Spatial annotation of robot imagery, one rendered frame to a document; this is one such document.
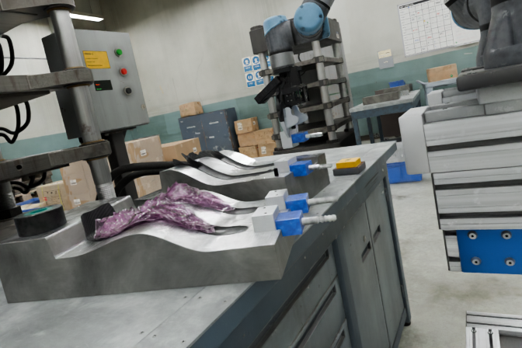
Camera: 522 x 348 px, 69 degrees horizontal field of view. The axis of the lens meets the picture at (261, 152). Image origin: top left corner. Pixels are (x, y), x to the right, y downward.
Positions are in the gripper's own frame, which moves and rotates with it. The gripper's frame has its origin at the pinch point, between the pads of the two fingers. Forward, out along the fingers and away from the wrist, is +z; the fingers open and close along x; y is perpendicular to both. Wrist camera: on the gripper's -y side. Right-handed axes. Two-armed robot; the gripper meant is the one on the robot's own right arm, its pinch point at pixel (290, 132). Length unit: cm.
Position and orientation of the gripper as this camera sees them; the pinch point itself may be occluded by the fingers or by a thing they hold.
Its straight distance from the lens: 121.4
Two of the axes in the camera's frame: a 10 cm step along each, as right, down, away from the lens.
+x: 4.8, -2.1, 8.5
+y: 8.5, -1.1, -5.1
